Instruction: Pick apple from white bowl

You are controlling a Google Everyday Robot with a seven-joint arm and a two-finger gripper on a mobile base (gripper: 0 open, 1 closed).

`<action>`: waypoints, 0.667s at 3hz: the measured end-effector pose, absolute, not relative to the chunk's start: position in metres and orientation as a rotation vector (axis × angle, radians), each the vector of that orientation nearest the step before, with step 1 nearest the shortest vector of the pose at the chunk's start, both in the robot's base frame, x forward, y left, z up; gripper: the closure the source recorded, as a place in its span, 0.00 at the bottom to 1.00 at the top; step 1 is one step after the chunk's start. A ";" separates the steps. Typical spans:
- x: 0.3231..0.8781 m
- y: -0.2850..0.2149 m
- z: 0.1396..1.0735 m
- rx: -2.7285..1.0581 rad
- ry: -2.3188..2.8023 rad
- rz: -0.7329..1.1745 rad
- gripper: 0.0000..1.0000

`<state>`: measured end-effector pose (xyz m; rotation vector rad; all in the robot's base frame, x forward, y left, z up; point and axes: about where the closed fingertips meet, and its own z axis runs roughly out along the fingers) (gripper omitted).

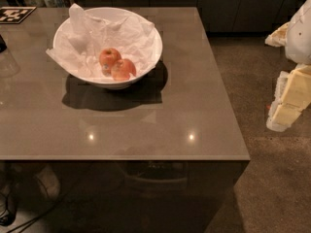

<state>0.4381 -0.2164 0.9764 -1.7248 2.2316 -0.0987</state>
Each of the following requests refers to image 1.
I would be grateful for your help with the black white fiducial marker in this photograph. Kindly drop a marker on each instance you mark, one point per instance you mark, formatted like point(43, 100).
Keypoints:
point(15, 15)

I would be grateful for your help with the white crumpled paper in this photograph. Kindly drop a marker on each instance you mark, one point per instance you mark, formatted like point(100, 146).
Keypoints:
point(81, 36)

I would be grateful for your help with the red apple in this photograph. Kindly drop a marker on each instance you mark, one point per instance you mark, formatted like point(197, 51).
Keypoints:
point(108, 58)
point(123, 70)

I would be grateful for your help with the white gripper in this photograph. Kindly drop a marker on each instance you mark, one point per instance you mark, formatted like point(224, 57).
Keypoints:
point(299, 36)

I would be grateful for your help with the dark object at left edge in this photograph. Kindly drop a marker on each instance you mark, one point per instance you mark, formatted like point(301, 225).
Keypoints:
point(3, 45)

